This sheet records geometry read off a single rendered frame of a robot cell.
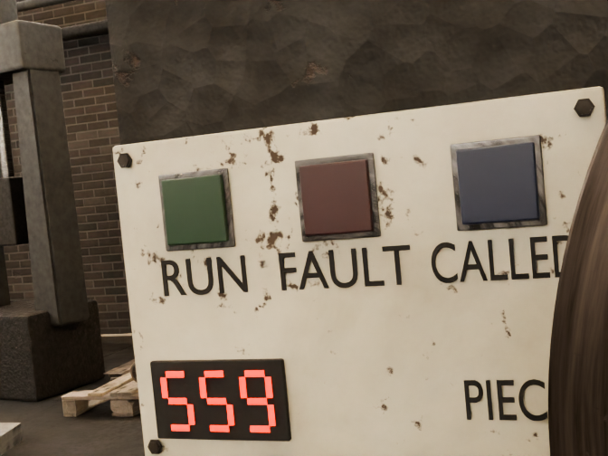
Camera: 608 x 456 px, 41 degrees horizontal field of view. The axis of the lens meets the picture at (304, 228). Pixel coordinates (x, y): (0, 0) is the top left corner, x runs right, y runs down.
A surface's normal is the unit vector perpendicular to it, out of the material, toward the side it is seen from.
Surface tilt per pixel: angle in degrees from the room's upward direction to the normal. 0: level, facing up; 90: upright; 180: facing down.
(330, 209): 90
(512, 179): 90
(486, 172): 90
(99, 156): 90
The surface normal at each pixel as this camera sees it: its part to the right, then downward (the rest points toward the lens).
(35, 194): -0.50, 0.09
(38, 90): 0.86, -0.07
